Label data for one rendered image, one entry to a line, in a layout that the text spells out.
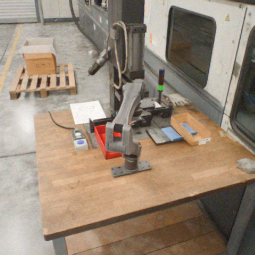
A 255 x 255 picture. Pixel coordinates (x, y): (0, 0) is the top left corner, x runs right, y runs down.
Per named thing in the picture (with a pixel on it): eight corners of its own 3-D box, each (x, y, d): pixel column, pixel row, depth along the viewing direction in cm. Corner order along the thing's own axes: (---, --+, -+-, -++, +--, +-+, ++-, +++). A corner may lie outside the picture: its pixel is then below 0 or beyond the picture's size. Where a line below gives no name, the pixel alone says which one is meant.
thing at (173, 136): (173, 143, 148) (173, 138, 146) (160, 129, 160) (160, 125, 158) (184, 140, 150) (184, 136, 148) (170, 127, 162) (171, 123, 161)
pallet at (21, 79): (20, 73, 501) (19, 65, 494) (73, 69, 521) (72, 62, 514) (10, 99, 401) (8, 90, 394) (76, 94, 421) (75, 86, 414)
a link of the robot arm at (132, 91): (124, 78, 112) (102, 134, 93) (145, 81, 110) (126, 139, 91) (127, 99, 121) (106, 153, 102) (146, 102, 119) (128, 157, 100)
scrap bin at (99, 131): (105, 160, 137) (105, 150, 134) (94, 135, 157) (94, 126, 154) (127, 155, 140) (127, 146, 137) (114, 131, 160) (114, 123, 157)
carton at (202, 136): (190, 147, 149) (192, 136, 145) (169, 126, 169) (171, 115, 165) (209, 143, 152) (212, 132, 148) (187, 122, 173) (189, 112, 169)
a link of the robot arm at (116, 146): (128, 140, 130) (110, 134, 99) (141, 143, 129) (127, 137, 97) (126, 152, 130) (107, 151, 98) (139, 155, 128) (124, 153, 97)
